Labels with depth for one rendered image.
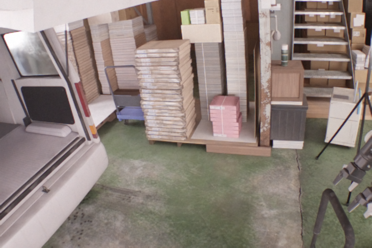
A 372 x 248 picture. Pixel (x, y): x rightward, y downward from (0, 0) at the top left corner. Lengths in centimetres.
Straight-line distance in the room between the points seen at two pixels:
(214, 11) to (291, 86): 110
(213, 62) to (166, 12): 428
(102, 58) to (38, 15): 406
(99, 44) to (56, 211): 307
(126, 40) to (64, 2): 398
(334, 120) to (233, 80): 118
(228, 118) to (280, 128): 55
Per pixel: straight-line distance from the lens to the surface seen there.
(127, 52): 459
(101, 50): 456
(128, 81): 475
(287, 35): 347
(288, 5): 342
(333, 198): 141
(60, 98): 242
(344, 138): 312
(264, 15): 252
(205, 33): 308
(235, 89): 321
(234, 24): 301
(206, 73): 319
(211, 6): 305
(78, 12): 62
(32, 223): 193
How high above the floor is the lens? 170
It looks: 24 degrees down
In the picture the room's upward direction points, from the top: 7 degrees counter-clockwise
